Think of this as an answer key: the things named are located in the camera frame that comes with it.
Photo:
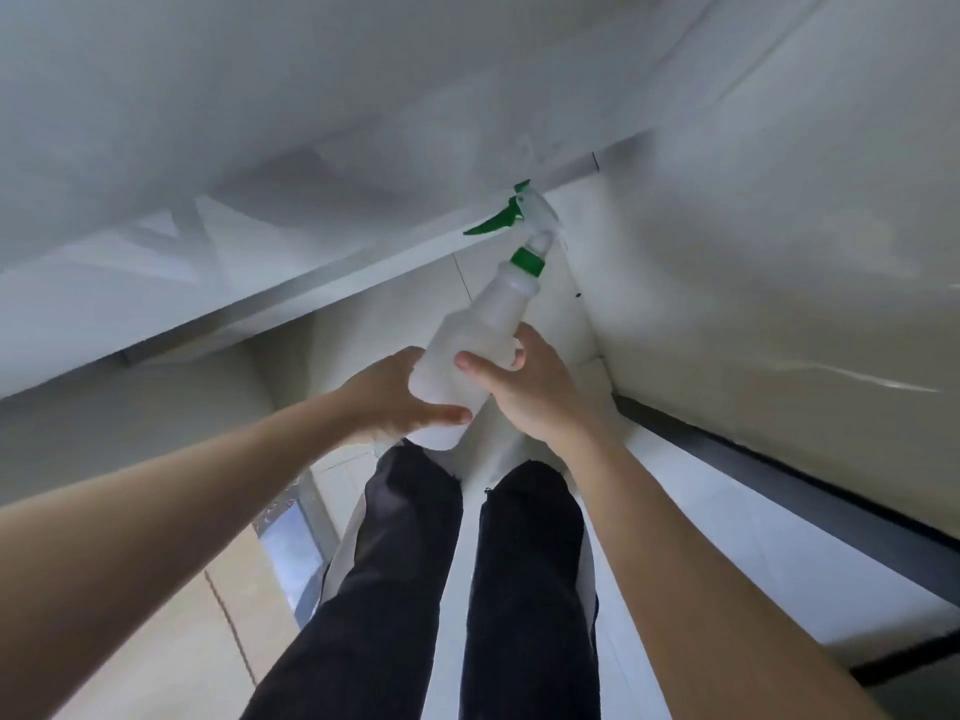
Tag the person's dark trousers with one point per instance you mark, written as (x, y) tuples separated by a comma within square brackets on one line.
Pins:
[(450, 592)]

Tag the person's left forearm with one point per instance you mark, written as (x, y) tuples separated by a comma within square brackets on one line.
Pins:
[(150, 532)]

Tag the person's right hand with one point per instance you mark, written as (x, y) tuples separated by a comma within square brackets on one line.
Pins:
[(536, 389)]

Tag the white spray bottle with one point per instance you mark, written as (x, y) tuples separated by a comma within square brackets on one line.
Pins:
[(480, 344)]

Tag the person's left hand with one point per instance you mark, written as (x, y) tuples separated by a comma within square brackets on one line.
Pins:
[(390, 401)]

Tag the person's right forearm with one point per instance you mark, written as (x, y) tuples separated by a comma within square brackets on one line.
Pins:
[(712, 592)]

